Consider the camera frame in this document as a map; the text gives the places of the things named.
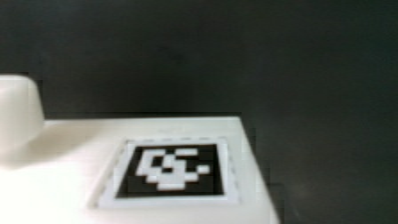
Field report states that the white drawer box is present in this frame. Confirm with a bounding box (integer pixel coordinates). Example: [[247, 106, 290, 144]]
[[0, 74, 281, 224]]

